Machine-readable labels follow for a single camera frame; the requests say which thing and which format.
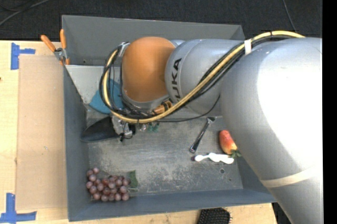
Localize black pointed flat object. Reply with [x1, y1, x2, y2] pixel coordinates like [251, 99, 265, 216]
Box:
[80, 116, 122, 143]

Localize teal round disc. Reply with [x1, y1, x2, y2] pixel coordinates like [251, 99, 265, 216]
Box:
[88, 79, 125, 115]

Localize grey metal bin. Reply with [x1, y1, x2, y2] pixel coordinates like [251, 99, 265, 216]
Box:
[61, 14, 277, 222]

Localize purple toy grape bunch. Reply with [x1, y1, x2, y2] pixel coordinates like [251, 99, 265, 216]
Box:
[85, 167, 139, 202]

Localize silver and black metal tool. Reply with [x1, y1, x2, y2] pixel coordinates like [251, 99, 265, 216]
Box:
[189, 116, 217, 154]

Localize brown cardboard board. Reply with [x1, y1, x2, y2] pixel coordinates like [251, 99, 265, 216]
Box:
[15, 54, 68, 212]

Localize white plastic spoon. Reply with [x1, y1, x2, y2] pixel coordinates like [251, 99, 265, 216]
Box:
[194, 152, 235, 165]

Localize red toy strawberry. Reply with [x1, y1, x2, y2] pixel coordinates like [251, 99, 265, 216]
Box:
[219, 129, 242, 159]

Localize black bristle hairbrush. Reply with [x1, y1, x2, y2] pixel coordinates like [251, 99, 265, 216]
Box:
[197, 207, 233, 224]

